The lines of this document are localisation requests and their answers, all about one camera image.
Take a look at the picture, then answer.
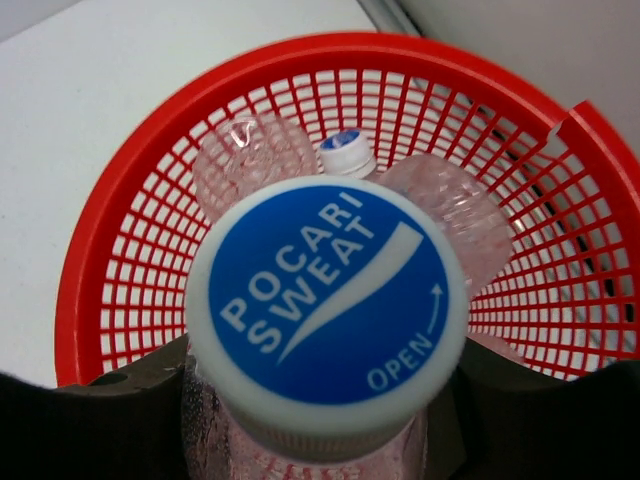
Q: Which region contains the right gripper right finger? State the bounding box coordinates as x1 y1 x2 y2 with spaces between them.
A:
424 340 639 479

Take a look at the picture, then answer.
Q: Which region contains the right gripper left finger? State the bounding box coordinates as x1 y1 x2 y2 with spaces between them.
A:
1 336 188 479

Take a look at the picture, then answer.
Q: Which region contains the clear bottle white cap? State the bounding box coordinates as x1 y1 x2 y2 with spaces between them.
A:
192 114 319 223

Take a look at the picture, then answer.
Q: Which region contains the blue label bottle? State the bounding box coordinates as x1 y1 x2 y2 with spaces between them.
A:
367 154 512 334
318 129 376 179

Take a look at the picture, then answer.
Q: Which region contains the red mesh plastic bin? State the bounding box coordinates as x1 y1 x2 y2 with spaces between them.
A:
55 32 639 386

